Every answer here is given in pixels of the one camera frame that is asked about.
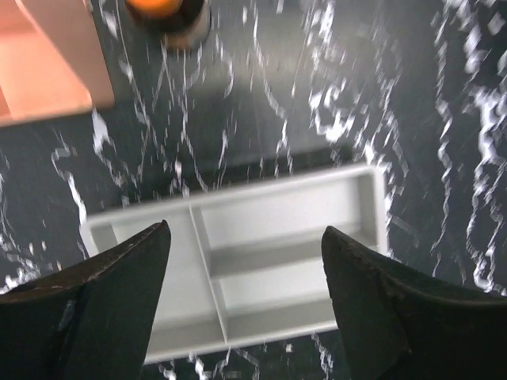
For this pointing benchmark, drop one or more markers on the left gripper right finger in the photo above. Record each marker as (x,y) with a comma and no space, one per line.
(398,323)

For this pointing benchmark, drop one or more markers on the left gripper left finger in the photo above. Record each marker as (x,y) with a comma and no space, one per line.
(89,321)

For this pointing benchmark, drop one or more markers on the grey plastic divided tray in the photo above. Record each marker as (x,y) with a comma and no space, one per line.
(245,264)

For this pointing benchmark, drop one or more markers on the brown syrup bottle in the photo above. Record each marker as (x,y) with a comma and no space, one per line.
(180,25)

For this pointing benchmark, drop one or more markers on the orange plastic file organizer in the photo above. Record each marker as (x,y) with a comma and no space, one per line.
(52,63)

